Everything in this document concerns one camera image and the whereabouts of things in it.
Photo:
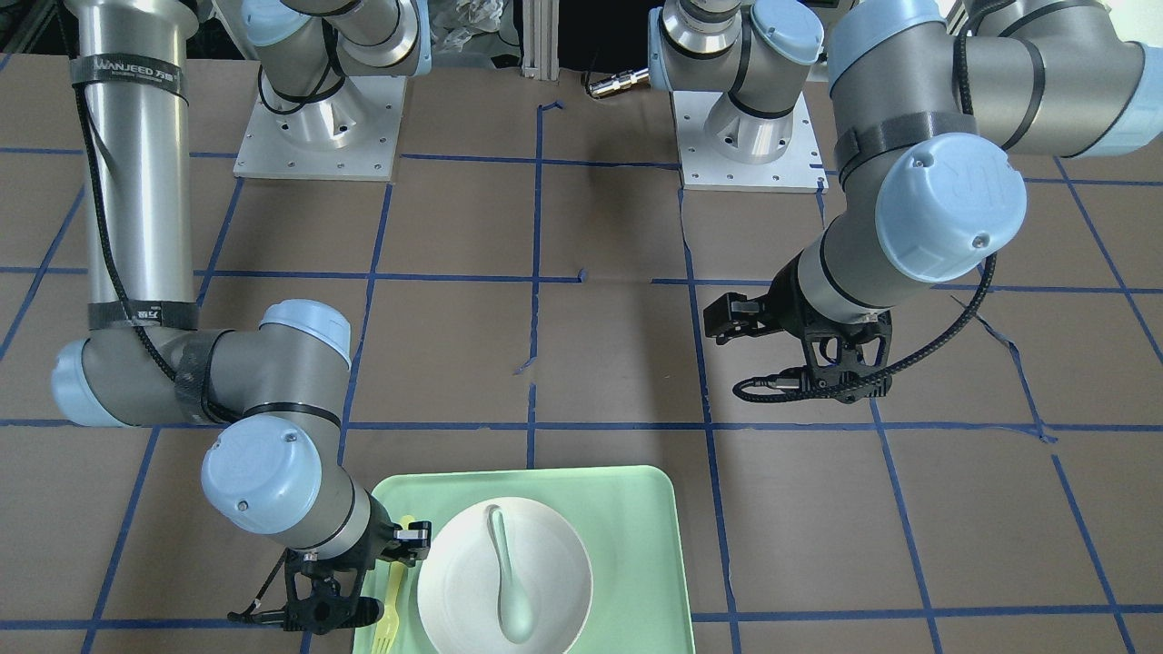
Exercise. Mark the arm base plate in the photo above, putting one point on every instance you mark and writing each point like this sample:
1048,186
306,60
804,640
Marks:
348,137
754,145

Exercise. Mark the mint green plastic spoon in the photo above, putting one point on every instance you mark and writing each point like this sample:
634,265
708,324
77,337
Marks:
516,613

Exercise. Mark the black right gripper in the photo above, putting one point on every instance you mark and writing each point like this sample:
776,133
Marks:
379,543

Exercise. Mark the white round plate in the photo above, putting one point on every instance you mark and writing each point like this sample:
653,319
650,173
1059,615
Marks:
458,584

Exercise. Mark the silver metal connector plug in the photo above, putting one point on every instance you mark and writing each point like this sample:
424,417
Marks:
616,83

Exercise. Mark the yellow plastic fork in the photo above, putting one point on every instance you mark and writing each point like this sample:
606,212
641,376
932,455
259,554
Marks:
387,628

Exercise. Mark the mint green plastic tray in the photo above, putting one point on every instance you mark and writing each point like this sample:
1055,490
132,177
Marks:
625,516

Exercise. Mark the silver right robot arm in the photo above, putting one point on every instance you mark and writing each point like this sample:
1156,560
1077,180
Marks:
277,391

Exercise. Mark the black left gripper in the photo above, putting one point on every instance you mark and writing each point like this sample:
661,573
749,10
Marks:
784,305

